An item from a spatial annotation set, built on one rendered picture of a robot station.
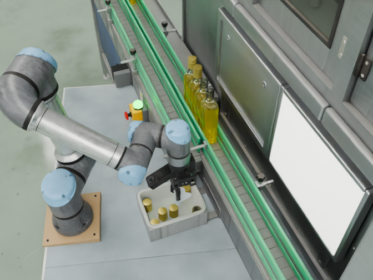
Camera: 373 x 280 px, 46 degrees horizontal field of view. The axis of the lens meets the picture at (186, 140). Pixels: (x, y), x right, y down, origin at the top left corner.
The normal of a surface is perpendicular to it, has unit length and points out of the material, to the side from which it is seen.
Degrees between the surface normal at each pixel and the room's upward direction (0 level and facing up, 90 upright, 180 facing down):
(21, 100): 34
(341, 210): 90
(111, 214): 0
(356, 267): 90
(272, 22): 0
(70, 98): 0
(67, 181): 11
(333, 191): 90
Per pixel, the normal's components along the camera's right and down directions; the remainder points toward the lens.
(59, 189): -0.08, -0.55
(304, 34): -0.94, 0.26
